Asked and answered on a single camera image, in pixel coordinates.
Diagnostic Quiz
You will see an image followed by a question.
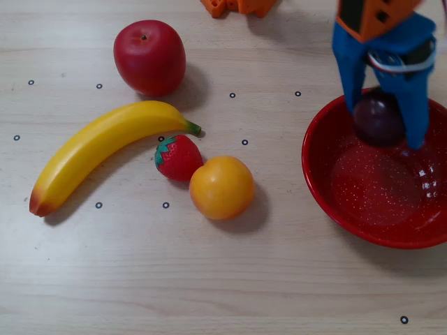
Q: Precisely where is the blue gripper with motor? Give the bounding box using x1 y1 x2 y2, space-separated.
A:
331 13 438 151

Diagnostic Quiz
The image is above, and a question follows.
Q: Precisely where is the dark purple plum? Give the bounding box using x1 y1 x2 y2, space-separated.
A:
352 87 408 148

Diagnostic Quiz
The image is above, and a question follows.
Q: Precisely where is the orange robot base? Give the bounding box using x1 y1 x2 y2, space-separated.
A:
200 0 282 19

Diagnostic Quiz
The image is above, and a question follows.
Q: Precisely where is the red speckled bowl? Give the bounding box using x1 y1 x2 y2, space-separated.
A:
301 87 447 250

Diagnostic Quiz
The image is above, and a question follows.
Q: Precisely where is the orange yellow peach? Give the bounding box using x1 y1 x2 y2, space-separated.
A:
189 155 256 221

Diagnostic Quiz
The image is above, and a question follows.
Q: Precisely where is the red strawberry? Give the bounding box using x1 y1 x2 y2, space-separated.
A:
154 134 204 183

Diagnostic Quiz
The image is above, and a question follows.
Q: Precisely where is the red apple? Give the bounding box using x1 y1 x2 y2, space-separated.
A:
112 19 187 98

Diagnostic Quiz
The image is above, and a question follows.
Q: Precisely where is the yellow banana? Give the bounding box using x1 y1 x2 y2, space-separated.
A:
29 100 203 218

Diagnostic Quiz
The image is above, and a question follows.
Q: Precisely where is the white cable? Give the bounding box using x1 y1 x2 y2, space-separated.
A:
367 51 437 75

